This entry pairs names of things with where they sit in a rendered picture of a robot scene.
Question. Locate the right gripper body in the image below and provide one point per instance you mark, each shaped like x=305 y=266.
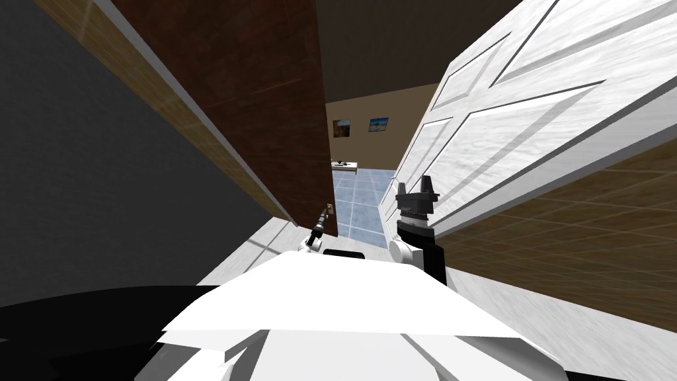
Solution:
x=417 y=202

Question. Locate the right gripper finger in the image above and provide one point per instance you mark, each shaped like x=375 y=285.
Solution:
x=427 y=185
x=401 y=189

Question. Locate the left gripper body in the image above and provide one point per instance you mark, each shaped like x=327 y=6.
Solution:
x=325 y=212

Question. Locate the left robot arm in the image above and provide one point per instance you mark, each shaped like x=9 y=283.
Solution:
x=79 y=328

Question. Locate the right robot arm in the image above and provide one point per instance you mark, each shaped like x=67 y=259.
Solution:
x=420 y=241

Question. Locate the white low table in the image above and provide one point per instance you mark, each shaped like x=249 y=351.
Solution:
x=345 y=166

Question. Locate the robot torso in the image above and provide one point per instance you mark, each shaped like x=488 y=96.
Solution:
x=338 y=307

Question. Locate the white panelled door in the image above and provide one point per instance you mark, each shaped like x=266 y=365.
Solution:
x=529 y=132

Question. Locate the blue framed wall picture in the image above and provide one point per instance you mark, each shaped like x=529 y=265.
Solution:
x=378 y=124

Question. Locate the brown framed wall picture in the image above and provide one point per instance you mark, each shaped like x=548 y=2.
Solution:
x=341 y=128

